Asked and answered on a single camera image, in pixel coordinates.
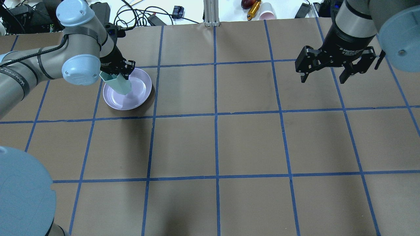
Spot small blue device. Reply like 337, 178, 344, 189
171, 6, 184, 20

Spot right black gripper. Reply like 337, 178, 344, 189
295, 25, 376, 84

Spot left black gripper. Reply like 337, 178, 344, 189
99, 46, 136, 80

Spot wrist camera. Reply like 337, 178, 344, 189
104, 23, 126, 43

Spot black adapter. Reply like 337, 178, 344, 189
295, 3, 311, 18

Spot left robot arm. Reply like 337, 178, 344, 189
1, 0, 135, 236

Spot pink paper cup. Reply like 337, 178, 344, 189
258, 2, 277, 20

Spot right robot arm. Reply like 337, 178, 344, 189
295, 0, 420, 84

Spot black power brick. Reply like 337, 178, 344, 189
90, 2, 111, 25

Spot lilac plate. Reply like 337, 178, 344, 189
102, 68, 153, 110

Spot aluminium frame post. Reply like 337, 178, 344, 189
203, 0, 220, 27

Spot red toy fruit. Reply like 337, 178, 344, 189
241, 0, 257, 10

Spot light blue faceted cup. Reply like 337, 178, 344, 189
99, 71, 132, 95

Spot golden bottle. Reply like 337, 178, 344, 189
246, 0, 261, 21

